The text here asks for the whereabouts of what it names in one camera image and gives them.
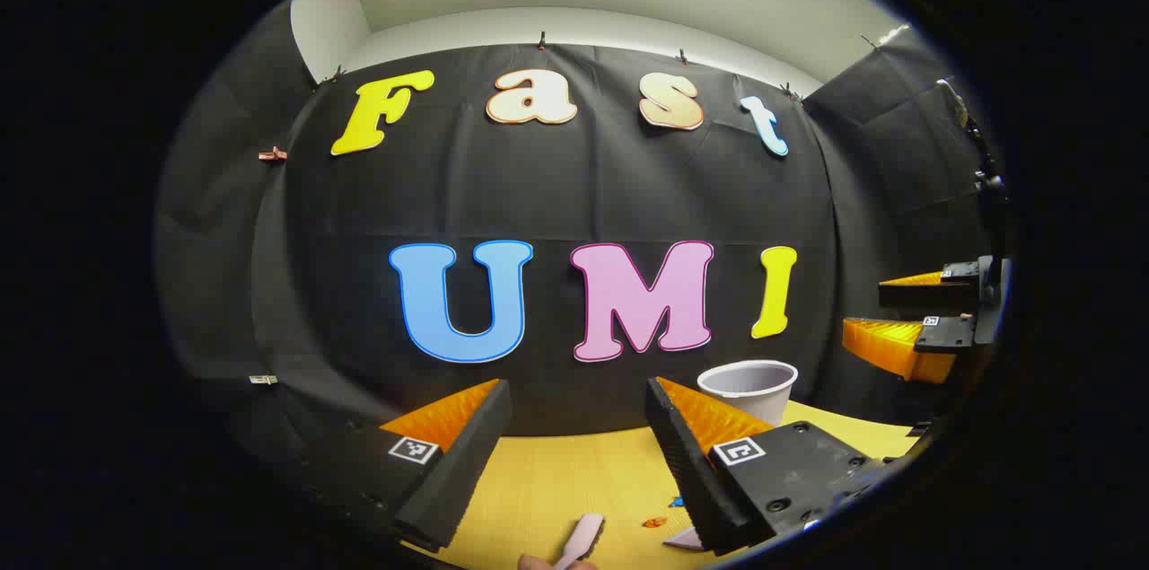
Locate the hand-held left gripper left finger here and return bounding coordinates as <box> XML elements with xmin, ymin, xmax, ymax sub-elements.
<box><xmin>301</xmin><ymin>378</ymin><xmax>514</xmax><ymax>554</ymax></box>

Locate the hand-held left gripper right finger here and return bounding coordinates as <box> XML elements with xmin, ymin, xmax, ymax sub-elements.
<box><xmin>645</xmin><ymin>376</ymin><xmax>900</xmax><ymax>555</ymax></box>

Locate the white ribbed garbage bin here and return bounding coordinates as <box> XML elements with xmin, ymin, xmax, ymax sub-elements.
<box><xmin>697</xmin><ymin>360</ymin><xmax>799</xmax><ymax>427</ymax></box>

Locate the small lilac broom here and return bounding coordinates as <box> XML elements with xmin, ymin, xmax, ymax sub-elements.
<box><xmin>551</xmin><ymin>513</ymin><xmax>606</xmax><ymax>570</ymax></box>

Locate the yellow wooden desktop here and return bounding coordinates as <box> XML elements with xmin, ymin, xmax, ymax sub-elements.
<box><xmin>404</xmin><ymin>399</ymin><xmax>923</xmax><ymax>570</ymax></box>

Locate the black backdrop cloth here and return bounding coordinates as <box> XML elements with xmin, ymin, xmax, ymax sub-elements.
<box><xmin>157</xmin><ymin>0</ymin><xmax>840</xmax><ymax>499</ymax></box>

